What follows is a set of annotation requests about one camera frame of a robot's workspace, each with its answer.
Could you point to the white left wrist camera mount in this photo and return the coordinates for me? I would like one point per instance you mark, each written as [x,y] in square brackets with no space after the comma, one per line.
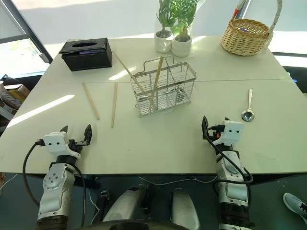
[56,143]

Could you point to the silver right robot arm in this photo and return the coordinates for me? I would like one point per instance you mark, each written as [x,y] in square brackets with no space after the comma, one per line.
[232,191]

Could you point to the black tissue box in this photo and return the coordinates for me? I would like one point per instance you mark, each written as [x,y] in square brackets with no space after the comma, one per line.
[87,56]

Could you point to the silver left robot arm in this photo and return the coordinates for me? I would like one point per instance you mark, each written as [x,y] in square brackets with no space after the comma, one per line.
[55,189]

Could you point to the silver metal spoon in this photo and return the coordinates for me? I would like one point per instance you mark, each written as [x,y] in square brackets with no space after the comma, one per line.
[248,116]

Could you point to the bushy plant in white pot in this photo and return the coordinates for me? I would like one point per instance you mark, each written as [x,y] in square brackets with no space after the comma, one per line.
[182,45]

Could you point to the small purple item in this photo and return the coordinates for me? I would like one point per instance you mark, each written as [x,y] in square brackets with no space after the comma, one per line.
[244,30]

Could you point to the silver robot leg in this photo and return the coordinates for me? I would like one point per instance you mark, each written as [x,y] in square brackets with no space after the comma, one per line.
[127,203]
[183,208]

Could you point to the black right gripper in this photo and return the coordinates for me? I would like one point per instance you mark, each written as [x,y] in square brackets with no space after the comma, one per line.
[215,136]

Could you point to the silver left robot leg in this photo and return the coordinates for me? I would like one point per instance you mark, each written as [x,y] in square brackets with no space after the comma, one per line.
[127,203]

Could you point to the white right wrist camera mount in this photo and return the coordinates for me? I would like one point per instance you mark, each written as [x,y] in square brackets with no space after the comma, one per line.
[232,133]

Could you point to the grey sneaker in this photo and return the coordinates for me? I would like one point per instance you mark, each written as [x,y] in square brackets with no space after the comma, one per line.
[296,204]

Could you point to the cardboard boxes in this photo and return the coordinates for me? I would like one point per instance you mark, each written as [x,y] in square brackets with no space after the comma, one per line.
[10,95]

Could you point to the silver right robot leg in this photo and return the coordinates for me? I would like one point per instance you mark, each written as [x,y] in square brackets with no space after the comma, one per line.
[183,208]

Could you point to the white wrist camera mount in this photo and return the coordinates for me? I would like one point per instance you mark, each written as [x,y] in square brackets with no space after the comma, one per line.
[56,143]
[232,133]

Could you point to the tall-leaf plant in white pot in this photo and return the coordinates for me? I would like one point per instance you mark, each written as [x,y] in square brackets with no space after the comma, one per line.
[163,40]

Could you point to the black window frame post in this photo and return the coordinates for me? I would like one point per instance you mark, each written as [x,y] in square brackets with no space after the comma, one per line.
[28,31]

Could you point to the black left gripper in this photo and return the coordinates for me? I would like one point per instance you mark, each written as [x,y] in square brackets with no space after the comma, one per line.
[76,145]

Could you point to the wooden chopstick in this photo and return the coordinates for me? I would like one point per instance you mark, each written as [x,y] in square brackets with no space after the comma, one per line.
[114,105]
[158,72]
[91,101]
[124,67]

